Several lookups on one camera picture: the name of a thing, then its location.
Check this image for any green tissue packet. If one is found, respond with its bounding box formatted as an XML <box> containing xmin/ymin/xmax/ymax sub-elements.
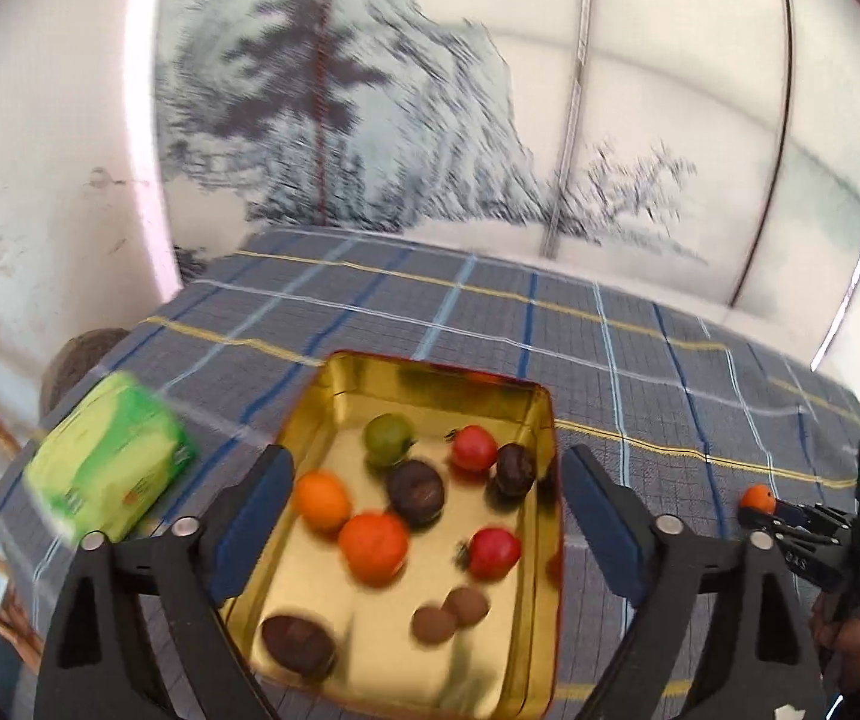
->
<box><xmin>23</xmin><ymin>371</ymin><xmax>199</xmax><ymax>545</ymax></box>

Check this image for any grey plaid blanket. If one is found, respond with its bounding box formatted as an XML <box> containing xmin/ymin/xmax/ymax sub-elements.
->
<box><xmin>0</xmin><ymin>229</ymin><xmax>860</xmax><ymax>720</ymax></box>

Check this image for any brown woven stool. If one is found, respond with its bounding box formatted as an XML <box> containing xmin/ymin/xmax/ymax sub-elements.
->
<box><xmin>40</xmin><ymin>326</ymin><xmax>131</xmax><ymax>417</ymax></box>

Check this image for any green lime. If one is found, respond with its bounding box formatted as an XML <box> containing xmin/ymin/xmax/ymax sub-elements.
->
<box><xmin>365</xmin><ymin>414</ymin><xmax>414</xmax><ymax>468</ymax></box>

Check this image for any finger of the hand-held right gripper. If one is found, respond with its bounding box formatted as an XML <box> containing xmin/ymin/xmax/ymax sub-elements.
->
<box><xmin>771</xmin><ymin>501</ymin><xmax>855</xmax><ymax>533</ymax></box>
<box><xmin>737</xmin><ymin>508</ymin><xmax>813</xmax><ymax>550</ymax></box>

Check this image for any person's right hand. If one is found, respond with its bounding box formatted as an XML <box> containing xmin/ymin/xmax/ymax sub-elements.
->
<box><xmin>811</xmin><ymin>600</ymin><xmax>860</xmax><ymax>702</ymax></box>

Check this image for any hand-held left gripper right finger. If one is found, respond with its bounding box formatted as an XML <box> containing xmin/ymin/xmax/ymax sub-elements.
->
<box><xmin>563</xmin><ymin>444</ymin><xmax>828</xmax><ymax>720</ymax></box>

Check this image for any landscape wall mural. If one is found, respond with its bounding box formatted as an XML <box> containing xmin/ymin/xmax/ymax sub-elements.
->
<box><xmin>152</xmin><ymin>0</ymin><xmax>860</xmax><ymax>421</ymax></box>

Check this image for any small brown round fruit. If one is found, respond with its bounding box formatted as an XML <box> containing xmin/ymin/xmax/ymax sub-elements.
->
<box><xmin>443</xmin><ymin>586</ymin><xmax>491</xmax><ymax>627</ymax></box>
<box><xmin>410</xmin><ymin>606</ymin><xmax>459</xmax><ymax>646</ymax></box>

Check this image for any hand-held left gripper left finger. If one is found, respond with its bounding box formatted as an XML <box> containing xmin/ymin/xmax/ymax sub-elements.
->
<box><xmin>32</xmin><ymin>444</ymin><xmax>296</xmax><ymax>720</ymax></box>

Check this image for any dark brown passion fruit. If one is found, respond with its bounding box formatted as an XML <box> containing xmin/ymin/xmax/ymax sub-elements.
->
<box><xmin>387</xmin><ymin>460</ymin><xmax>446</xmax><ymax>526</ymax></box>
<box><xmin>494</xmin><ymin>444</ymin><xmax>537</xmax><ymax>497</ymax></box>
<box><xmin>260</xmin><ymin>615</ymin><xmax>337</xmax><ymax>680</ymax></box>

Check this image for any red and gold tin box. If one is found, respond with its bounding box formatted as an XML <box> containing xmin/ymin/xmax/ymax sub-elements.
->
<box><xmin>221</xmin><ymin>350</ymin><xmax>562</xmax><ymax>717</ymax></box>

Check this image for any red tomato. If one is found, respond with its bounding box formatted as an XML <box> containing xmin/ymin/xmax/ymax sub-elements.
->
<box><xmin>449</xmin><ymin>425</ymin><xmax>498</xmax><ymax>473</ymax></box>
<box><xmin>464</xmin><ymin>527</ymin><xmax>522</xmax><ymax>580</ymax></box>

